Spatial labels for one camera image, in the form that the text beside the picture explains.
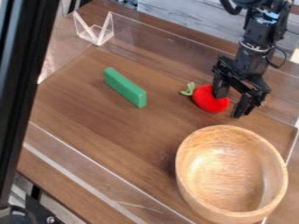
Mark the black clamp with screw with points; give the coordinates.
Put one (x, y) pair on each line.
(30, 212)

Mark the green rectangular block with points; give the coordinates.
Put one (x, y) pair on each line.
(126, 87)

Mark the black vertical frame post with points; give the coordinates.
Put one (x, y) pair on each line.
(26, 30)

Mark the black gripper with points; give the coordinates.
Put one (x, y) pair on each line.
(242, 73)

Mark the clear acrylic corner bracket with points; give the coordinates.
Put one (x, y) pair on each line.
(96, 34)

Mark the red plush strawberry toy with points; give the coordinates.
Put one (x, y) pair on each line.
(204, 98)

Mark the clear acrylic tray walls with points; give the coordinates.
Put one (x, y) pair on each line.
(101, 154)

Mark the wooden bowl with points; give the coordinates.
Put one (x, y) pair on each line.
(232, 174)

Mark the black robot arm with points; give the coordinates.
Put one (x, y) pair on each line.
(266, 23)

